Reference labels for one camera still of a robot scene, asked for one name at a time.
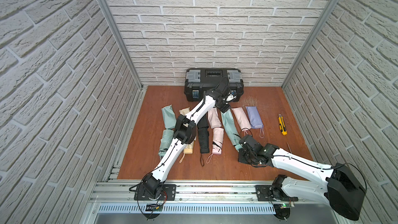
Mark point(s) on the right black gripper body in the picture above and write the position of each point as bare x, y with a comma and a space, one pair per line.
242, 157

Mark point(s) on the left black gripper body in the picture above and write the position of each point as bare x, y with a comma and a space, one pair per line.
224, 102

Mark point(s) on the light pink sleeved umbrella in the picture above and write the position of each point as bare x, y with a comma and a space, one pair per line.
242, 120

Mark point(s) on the black umbrella sleeve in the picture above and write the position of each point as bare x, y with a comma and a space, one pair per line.
203, 122

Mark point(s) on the black sleeved umbrella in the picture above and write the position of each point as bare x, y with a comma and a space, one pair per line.
203, 135

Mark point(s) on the cream umbrella sleeve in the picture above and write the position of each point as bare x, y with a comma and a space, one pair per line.
184, 111

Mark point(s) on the cream sleeved umbrella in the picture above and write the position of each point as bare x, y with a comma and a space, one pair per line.
187, 151

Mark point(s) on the mint green sleeved umbrella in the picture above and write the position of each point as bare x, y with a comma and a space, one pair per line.
238, 147

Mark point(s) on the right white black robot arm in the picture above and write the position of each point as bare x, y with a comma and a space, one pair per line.
335, 186

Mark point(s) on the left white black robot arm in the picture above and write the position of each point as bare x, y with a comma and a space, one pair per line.
184, 133

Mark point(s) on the black plastic toolbox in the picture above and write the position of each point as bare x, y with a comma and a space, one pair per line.
199, 80

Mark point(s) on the lavender sleeved umbrella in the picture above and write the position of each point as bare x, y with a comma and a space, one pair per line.
255, 119

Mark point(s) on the yellow utility knife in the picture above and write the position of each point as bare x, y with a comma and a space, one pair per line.
282, 125

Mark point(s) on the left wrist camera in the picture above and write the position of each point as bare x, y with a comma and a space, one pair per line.
224, 87

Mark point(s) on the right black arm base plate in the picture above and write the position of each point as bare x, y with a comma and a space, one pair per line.
272, 193

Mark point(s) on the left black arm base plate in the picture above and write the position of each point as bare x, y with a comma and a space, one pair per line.
167, 193

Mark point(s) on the aluminium mounting rail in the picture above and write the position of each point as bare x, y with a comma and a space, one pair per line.
192, 197

